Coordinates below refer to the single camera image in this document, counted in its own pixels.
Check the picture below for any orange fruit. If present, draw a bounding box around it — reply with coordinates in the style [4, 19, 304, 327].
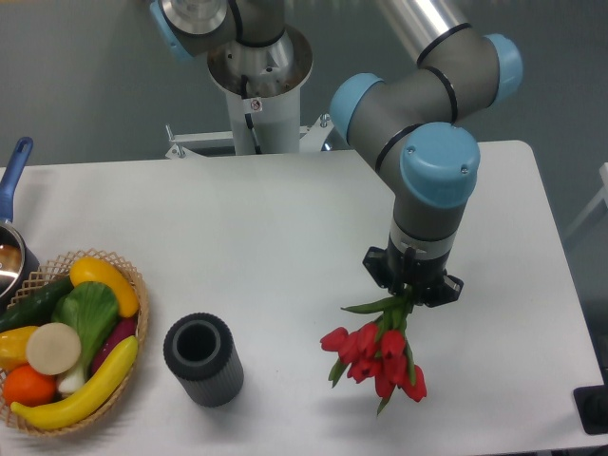
[3, 365, 56, 407]

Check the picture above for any woven wicker basket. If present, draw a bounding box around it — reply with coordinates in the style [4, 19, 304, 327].
[1, 249, 149, 437]

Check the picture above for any yellow squash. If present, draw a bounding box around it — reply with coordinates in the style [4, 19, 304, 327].
[69, 256, 140, 318]

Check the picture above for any beige round radish slice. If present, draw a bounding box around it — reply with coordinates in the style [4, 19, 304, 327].
[26, 323, 82, 375]

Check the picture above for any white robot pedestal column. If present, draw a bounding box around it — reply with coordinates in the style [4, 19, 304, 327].
[207, 25, 313, 155]

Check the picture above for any red tulip bouquet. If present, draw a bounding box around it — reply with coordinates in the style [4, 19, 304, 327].
[319, 285, 428, 413]

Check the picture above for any white metal base frame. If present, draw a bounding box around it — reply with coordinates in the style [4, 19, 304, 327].
[164, 113, 334, 160]

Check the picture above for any green bok choy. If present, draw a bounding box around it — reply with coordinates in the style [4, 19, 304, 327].
[51, 281, 119, 397]

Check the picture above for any purple sweet potato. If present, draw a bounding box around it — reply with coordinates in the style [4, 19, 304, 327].
[89, 317, 137, 375]

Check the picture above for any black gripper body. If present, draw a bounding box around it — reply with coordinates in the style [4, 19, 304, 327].
[363, 240, 464, 307]

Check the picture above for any dark green cucumber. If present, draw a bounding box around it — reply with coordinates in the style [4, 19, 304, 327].
[1, 276, 73, 333]

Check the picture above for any yellow banana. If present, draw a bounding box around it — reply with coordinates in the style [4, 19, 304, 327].
[10, 335, 139, 430]

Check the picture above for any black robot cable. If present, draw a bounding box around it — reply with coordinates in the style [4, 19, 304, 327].
[239, 74, 263, 155]

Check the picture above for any black device at table edge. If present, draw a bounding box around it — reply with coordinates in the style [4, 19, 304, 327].
[573, 385, 607, 435]

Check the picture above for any dark grey ribbed vase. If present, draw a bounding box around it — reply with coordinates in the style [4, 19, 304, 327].
[163, 313, 244, 408]

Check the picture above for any blue handled saucepan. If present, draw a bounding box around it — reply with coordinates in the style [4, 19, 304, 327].
[1, 137, 39, 313]

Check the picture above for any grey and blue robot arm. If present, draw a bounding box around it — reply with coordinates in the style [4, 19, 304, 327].
[150, 1, 523, 307]

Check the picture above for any yellow bell pepper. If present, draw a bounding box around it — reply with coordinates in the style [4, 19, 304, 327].
[0, 326, 39, 371]

